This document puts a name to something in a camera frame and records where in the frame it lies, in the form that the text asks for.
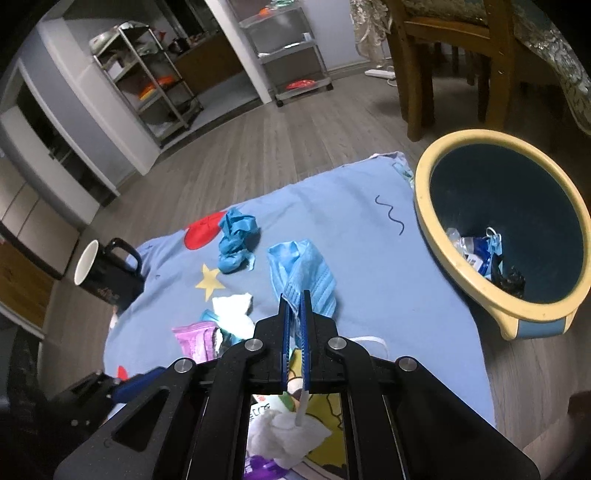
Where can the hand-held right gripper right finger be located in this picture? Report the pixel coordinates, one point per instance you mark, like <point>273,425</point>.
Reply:
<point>304,341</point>

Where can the wooden chair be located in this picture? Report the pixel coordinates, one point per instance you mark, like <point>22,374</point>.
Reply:
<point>415,69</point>

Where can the blue cartoon printed blanket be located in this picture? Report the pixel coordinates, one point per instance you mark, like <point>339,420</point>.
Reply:
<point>332,207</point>

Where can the silver foil wrapper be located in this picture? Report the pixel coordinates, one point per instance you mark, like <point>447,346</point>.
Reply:
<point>454,237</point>

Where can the steel shelf rack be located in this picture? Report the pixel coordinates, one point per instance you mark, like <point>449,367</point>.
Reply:
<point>178,117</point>

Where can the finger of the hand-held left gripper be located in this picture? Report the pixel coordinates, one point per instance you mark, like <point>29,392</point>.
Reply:
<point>138,383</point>

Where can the wooden kitchen cabinet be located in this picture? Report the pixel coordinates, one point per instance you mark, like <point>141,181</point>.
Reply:
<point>212,60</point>

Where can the white printed wrapper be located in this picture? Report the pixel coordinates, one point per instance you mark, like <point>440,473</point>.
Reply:
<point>261,410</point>

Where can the white tissue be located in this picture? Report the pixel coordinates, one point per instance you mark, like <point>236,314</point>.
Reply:
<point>281,438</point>
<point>233,311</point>

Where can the teal lace tablecloth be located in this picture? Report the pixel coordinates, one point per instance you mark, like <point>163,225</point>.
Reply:
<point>572,69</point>

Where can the purple packet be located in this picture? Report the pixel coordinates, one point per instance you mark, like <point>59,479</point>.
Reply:
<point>263,468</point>

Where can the black plastic bag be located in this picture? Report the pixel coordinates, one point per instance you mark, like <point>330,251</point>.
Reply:
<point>510,279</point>

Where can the pink packet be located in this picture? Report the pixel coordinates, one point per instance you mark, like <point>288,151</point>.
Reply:
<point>196,341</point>

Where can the white cabinet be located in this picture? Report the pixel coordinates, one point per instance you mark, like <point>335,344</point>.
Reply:
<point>32,217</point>

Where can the pleated blue face mask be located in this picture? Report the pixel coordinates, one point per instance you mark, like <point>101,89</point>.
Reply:
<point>314,277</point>

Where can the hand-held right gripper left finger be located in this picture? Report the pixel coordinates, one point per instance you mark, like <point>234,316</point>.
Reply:
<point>285,341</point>

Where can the blue bin with yellow rim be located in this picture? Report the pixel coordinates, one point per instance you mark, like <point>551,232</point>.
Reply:
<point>508,184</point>

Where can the metal basin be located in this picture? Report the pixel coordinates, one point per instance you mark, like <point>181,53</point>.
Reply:
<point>104,41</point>

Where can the crumpled blue glove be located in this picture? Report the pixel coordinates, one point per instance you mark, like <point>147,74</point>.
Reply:
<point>238,230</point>

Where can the black mug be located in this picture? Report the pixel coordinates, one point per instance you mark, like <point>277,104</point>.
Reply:
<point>115,281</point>

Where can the grey plastic trolley rack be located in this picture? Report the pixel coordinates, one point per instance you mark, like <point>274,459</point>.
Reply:
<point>286,37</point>

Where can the white power strip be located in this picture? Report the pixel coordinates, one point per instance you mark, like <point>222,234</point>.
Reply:
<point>379,73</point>

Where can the teal plastic scrap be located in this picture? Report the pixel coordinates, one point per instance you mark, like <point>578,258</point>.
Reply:
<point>207,316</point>

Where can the blue and white snack bag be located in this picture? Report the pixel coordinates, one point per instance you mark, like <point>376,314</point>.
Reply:
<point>478,256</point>

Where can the orange tray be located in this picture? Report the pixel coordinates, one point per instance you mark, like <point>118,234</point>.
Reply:
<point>161,82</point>

